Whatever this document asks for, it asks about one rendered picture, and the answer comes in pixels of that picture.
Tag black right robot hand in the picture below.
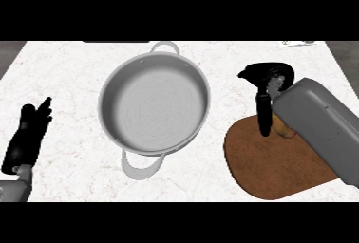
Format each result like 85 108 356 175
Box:
236 62 295 138

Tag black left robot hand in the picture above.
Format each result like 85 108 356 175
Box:
0 96 54 176

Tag yellow-red pear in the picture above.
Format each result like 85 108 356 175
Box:
270 112 297 140

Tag brown wooden cutting board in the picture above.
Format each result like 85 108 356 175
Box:
223 114 340 201

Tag pale grey patterned object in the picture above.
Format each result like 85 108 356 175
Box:
279 40 320 47

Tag silver two-handled pot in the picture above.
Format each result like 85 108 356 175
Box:
96 41 211 181

